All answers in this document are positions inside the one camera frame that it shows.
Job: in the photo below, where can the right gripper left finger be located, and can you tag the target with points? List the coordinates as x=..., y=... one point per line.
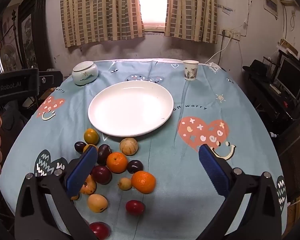
x=33, y=217

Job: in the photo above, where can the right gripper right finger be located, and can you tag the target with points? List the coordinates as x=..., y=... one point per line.
x=262, y=216

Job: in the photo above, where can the beige pumpkin-shaped fruit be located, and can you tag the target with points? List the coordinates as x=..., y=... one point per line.
x=88, y=188

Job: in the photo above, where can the pale yellow apricot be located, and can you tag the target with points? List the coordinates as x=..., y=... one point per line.
x=97, y=203

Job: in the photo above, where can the red plum bottom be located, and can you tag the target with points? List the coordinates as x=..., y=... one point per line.
x=101, y=230

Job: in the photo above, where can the large red plum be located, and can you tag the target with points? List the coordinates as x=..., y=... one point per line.
x=101, y=174

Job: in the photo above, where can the orange yellow tomato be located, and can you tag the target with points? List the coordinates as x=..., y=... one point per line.
x=86, y=147

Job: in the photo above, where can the small beige longan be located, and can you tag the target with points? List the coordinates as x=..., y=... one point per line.
x=125, y=184

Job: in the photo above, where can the red cherry tomato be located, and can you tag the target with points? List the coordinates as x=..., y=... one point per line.
x=135, y=207

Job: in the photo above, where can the dark framed picture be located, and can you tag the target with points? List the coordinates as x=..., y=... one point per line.
x=32, y=35

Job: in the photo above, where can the dark plum far left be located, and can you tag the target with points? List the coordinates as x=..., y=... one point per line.
x=80, y=146

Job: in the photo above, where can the white ceramic lidded jar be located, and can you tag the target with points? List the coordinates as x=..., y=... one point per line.
x=84, y=73

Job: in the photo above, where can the orange tangerine upper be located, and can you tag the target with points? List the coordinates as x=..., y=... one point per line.
x=117, y=162

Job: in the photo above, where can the orange tangerine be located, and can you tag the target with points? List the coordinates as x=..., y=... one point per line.
x=117, y=162
x=143, y=181

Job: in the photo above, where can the green yellow tomato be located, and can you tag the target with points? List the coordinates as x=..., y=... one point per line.
x=91, y=136

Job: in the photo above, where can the small dark plum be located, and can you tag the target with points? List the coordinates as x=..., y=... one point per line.
x=134, y=166

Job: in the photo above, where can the light blue patterned tablecloth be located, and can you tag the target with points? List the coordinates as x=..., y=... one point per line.
x=212, y=109

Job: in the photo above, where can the orange tangerine lower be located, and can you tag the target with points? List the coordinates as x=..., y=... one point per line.
x=143, y=181

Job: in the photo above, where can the striped beige round fruit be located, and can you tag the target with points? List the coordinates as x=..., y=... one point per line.
x=129, y=146

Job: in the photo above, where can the left checkered curtain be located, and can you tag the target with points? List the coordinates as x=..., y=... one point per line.
x=89, y=21

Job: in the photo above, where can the checkered curtain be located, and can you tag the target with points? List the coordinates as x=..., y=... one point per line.
x=89, y=21
x=194, y=20

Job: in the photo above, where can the white round plate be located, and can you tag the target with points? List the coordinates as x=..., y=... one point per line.
x=130, y=108

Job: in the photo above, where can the computer monitor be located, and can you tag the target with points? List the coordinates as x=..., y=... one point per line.
x=289, y=77

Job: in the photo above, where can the patterned paper cup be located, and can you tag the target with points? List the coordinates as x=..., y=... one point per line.
x=190, y=69

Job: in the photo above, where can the right checkered curtain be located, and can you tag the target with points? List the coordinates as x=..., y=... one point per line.
x=194, y=20

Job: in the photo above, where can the white wall power strip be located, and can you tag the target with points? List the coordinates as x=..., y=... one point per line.
x=230, y=34

